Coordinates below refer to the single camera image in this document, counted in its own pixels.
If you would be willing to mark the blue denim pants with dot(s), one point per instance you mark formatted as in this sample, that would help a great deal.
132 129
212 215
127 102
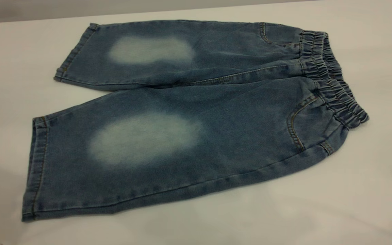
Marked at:
233 119

